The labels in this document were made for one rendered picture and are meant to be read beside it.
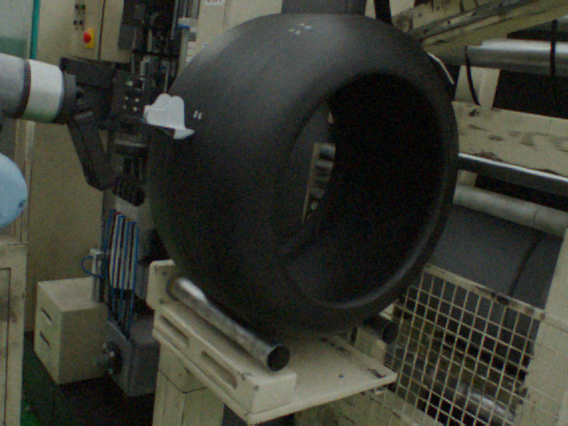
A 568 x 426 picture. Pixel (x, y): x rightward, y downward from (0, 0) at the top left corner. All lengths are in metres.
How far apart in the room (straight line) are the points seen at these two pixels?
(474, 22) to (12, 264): 1.13
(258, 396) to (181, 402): 0.46
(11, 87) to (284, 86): 0.36
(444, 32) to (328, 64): 0.49
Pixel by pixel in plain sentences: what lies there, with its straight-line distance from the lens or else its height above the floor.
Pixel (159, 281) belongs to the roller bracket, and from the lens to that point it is 1.22.
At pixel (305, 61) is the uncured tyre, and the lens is 0.88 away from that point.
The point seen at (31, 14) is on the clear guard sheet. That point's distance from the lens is 1.41.
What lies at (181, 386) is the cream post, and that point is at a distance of 1.42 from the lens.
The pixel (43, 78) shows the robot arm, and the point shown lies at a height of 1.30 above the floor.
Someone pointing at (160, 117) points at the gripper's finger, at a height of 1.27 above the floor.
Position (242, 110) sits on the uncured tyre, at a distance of 0.85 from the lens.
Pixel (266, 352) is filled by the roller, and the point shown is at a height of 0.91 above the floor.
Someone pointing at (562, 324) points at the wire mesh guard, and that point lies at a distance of 1.19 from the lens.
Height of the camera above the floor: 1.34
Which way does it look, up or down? 13 degrees down
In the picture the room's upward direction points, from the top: 9 degrees clockwise
